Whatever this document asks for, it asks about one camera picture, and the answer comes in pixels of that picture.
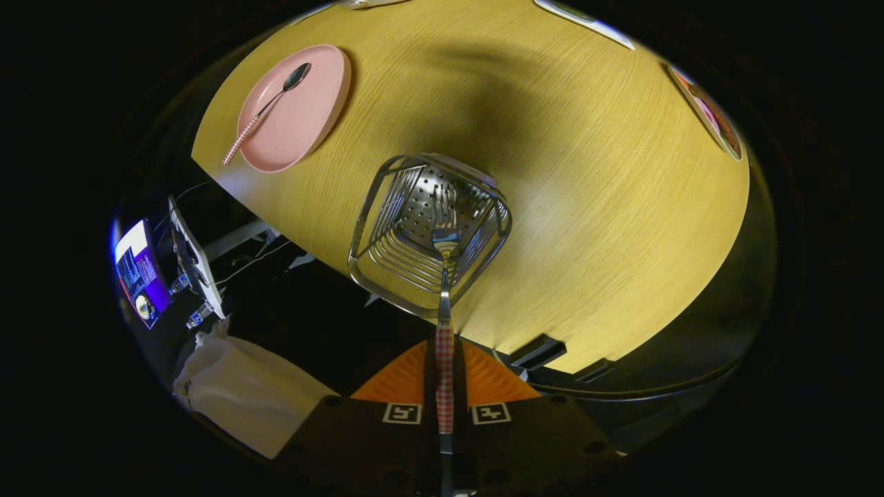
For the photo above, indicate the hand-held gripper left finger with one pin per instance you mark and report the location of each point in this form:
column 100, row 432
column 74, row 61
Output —
column 429, row 373

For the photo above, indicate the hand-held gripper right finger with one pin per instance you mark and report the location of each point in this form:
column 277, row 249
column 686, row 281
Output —
column 459, row 373

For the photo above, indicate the white cloth bag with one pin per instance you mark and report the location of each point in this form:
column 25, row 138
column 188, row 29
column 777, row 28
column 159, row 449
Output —
column 242, row 393

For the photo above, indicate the white framed device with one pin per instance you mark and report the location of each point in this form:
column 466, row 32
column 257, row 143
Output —
column 207, row 283

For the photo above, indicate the pink round plate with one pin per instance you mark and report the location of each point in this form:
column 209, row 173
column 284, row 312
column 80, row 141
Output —
column 311, row 117

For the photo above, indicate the red meat pieces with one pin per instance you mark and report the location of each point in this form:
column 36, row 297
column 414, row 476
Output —
column 719, row 125

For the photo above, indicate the white plate with meat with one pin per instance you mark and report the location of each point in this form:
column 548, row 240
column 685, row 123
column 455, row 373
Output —
column 680, row 79

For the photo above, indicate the white square coaster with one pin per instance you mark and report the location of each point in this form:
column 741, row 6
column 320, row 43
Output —
column 597, row 27

